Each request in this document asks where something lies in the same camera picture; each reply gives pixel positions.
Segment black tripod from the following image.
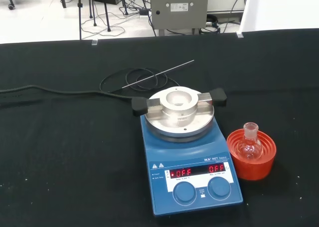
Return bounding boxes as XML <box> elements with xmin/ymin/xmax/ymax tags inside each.
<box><xmin>88</xmin><ymin>0</ymin><xmax>112</xmax><ymax>33</ymax></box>

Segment thin black coiled cable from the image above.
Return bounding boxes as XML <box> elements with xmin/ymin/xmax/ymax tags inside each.
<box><xmin>99</xmin><ymin>68</ymin><xmax>180</xmax><ymax>94</ymax></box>

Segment grey metal cabinet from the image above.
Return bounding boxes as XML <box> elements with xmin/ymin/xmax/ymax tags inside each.
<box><xmin>150</xmin><ymin>0</ymin><xmax>209</xmax><ymax>36</ymax></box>

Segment white board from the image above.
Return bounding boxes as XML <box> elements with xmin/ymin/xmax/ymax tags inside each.
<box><xmin>239</xmin><ymin>0</ymin><xmax>319</xmax><ymax>34</ymax></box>

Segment black bench cloth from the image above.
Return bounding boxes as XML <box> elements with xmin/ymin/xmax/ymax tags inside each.
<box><xmin>0</xmin><ymin>27</ymin><xmax>319</xmax><ymax>227</ymax></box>

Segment blue-based laboratory heater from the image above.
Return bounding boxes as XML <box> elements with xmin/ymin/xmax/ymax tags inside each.
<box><xmin>140</xmin><ymin>86</ymin><xmax>244</xmax><ymax>217</ymax></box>

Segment orange flask stand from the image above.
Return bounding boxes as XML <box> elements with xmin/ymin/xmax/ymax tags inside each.
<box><xmin>226</xmin><ymin>128</ymin><xmax>277</xmax><ymax>181</ymax></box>

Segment thin metal probe rod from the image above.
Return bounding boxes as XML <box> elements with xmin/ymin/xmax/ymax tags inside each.
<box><xmin>122</xmin><ymin>60</ymin><xmax>195</xmax><ymax>89</ymax></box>

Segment black upright pole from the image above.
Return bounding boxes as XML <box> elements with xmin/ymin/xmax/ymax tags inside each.
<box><xmin>78</xmin><ymin>0</ymin><xmax>83</xmax><ymax>40</ymax></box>

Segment thick black power cable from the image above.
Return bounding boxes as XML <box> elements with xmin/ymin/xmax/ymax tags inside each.
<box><xmin>0</xmin><ymin>85</ymin><xmax>136</xmax><ymax>109</ymax></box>

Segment aluminium heating block black handles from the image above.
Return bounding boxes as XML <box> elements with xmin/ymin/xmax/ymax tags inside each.
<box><xmin>131</xmin><ymin>87</ymin><xmax>228</xmax><ymax>123</ymax></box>

